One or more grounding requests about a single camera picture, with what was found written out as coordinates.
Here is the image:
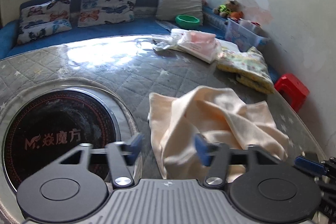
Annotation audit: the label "clear plastic storage box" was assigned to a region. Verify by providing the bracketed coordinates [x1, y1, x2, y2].
[224, 19, 270, 52]

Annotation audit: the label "left butterfly print pillow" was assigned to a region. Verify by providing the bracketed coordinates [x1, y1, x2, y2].
[17, 0, 72, 44]

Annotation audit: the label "cream beige garment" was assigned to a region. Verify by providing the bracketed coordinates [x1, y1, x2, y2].
[148, 86, 289, 181]

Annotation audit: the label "red plastic stool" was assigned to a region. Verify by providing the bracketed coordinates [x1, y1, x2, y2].
[274, 73, 310, 112]

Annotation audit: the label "grey quilted star table cover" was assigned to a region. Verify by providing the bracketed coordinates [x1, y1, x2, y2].
[0, 35, 328, 223]

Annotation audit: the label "orange plush toy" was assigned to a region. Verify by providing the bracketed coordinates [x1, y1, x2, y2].
[230, 11, 244, 20]

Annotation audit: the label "middle butterfly print pillow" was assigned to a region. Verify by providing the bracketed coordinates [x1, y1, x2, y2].
[78, 0, 136, 27]

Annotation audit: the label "plain grey pillow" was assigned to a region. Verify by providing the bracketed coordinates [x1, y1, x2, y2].
[156, 0, 203, 25]

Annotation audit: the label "teddy bear in green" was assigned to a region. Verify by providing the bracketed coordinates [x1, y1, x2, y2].
[213, 0, 240, 18]

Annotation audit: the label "blue sofa bench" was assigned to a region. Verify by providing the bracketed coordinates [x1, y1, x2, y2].
[0, 0, 280, 84]

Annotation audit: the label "butterfly print pillow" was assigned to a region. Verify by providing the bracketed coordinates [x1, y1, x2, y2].
[17, 0, 72, 44]
[78, 0, 136, 27]

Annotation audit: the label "pink white folded clothes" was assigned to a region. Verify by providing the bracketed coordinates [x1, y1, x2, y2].
[170, 28, 222, 64]

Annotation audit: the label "black round induction cooktop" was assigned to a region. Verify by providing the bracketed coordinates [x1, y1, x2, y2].
[1, 86, 121, 192]

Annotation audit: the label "small white crumpled cloth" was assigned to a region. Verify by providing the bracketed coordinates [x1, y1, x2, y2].
[151, 35, 181, 52]

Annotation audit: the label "green plastic bowl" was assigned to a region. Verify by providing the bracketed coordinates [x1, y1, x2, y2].
[175, 14, 200, 30]

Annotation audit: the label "yellow floral folded blanket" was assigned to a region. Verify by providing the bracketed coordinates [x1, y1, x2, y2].
[217, 47, 274, 94]

